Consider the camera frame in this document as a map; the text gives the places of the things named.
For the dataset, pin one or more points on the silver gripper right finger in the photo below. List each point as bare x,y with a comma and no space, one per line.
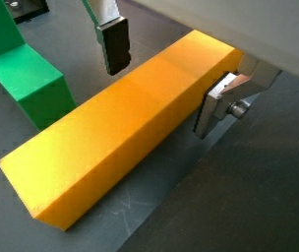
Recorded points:
224,99

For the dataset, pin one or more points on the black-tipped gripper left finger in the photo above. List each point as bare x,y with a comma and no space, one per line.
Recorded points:
110,27

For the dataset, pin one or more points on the black angle bracket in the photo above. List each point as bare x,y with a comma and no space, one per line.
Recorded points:
23,10

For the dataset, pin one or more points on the yellow rectangular block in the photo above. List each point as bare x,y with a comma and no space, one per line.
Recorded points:
68,166

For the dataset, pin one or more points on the green arch-shaped block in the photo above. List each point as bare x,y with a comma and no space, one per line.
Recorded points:
30,80

